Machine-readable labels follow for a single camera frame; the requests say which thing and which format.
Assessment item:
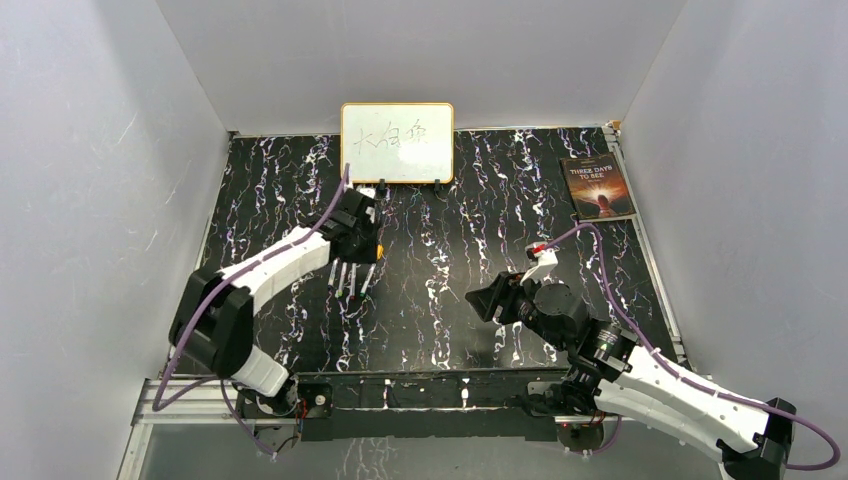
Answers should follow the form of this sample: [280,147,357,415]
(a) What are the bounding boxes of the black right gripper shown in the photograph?
[466,268,568,351]

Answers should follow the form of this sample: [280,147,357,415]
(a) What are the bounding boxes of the white pen red tip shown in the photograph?
[349,263,358,300]

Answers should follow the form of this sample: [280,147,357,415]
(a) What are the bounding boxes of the white pen green tip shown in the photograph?
[336,263,348,298]

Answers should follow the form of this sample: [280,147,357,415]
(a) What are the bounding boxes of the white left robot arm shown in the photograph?
[169,187,381,416]

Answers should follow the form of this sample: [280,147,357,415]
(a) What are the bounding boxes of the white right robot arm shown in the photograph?
[465,272,796,479]

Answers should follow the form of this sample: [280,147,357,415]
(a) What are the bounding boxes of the white dry-erase board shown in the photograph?
[340,102,455,185]

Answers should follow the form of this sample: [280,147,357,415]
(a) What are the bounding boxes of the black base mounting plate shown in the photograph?
[299,368,582,441]

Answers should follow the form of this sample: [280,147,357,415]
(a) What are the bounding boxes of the dark Three Days book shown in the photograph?
[561,153,637,223]

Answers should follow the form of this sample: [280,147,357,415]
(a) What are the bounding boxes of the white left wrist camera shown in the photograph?
[356,186,387,201]

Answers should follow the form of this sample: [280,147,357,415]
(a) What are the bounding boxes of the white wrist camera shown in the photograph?
[519,242,558,286]
[356,186,387,201]

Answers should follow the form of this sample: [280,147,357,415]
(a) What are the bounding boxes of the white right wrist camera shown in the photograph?
[519,242,558,286]

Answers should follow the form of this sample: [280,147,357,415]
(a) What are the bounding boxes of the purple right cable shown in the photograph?
[529,222,842,473]

